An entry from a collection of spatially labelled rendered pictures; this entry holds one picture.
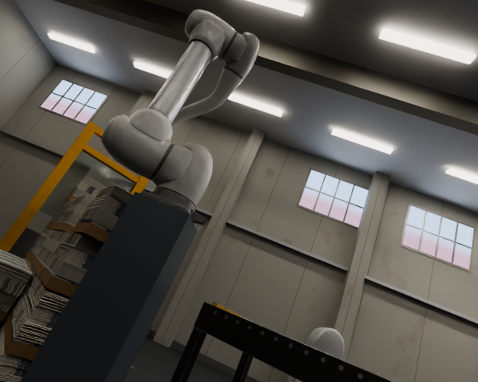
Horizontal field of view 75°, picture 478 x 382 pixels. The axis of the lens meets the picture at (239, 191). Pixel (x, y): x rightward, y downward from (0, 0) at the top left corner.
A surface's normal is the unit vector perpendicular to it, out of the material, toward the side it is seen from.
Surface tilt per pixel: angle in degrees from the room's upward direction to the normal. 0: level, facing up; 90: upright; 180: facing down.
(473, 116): 90
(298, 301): 90
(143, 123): 86
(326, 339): 90
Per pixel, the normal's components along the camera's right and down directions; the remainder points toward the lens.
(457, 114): 0.01, -0.40
